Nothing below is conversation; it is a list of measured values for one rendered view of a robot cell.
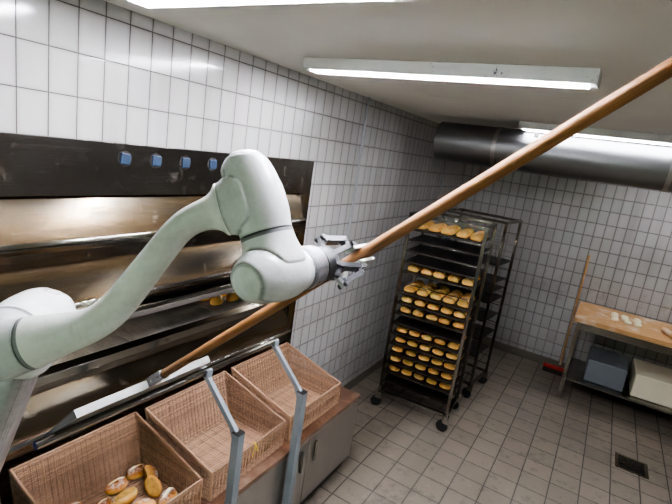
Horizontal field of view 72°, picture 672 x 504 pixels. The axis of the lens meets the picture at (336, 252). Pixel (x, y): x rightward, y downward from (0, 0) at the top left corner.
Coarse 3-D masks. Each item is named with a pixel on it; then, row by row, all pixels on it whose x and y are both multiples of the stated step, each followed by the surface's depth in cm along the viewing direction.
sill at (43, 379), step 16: (256, 304) 293; (208, 320) 257; (224, 320) 265; (160, 336) 230; (176, 336) 236; (96, 352) 205; (112, 352) 207; (128, 352) 213; (48, 368) 187; (64, 368) 189; (80, 368) 194
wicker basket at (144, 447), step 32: (128, 416) 218; (64, 448) 193; (96, 448) 205; (128, 448) 218; (160, 448) 214; (32, 480) 182; (64, 480) 192; (96, 480) 204; (128, 480) 214; (160, 480) 216; (192, 480) 205
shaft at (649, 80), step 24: (648, 72) 80; (624, 96) 82; (576, 120) 86; (552, 144) 89; (504, 168) 94; (456, 192) 100; (432, 216) 103; (384, 240) 110; (312, 288) 123; (264, 312) 132; (216, 336) 145; (192, 360) 152
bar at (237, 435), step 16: (240, 352) 227; (208, 368) 207; (288, 368) 245; (176, 384) 192; (208, 384) 207; (144, 400) 179; (304, 400) 242; (96, 416) 163; (112, 416) 168; (224, 416) 204; (64, 432) 153; (240, 432) 201; (240, 448) 202; (240, 464) 205; (288, 464) 250; (288, 480) 252; (288, 496) 253
